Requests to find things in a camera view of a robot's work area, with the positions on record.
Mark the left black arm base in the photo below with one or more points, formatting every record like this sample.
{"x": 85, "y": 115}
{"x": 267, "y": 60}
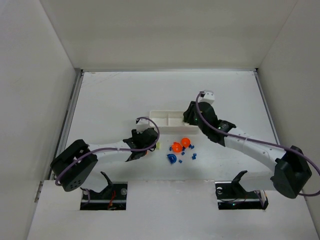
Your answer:
{"x": 112, "y": 198}

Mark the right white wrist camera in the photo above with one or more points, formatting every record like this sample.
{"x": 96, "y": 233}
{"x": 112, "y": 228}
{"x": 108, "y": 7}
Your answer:
{"x": 207, "y": 96}

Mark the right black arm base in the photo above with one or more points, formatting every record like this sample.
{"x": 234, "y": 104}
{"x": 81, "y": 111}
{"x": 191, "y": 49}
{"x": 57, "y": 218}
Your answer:
{"x": 232, "y": 196}

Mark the blue arch lego piece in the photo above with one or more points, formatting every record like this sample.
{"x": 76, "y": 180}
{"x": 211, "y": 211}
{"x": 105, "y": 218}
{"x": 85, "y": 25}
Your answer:
{"x": 172, "y": 158}

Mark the white three-compartment tray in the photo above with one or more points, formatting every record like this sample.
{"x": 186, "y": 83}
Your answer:
{"x": 171, "y": 122}

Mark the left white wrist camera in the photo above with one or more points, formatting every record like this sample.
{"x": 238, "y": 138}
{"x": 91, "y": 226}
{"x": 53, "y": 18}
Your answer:
{"x": 142, "y": 124}

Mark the orange dome lego piece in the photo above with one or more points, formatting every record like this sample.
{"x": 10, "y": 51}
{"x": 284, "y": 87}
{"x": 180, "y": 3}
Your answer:
{"x": 185, "y": 142}

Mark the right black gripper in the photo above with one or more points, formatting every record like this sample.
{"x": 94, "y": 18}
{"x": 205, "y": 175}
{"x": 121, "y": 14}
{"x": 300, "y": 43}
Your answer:
{"x": 188, "y": 115}

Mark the orange ring lego piece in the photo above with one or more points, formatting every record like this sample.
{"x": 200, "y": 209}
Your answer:
{"x": 176, "y": 147}

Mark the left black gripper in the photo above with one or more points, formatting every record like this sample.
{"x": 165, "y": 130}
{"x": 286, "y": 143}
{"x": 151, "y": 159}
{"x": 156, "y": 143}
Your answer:
{"x": 149, "y": 136}

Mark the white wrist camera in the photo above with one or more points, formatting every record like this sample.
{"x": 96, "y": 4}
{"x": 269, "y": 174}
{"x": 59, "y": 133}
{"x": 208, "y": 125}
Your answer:
{"x": 207, "y": 96}
{"x": 142, "y": 124}

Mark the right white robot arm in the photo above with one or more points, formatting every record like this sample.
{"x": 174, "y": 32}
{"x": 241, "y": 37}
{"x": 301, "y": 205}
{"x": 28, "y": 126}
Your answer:
{"x": 288, "y": 171}

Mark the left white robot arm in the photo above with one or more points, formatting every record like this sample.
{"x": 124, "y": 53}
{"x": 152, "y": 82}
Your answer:
{"x": 84, "y": 165}

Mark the green lego brick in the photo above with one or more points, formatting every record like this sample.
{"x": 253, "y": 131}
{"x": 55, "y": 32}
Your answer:
{"x": 158, "y": 145}

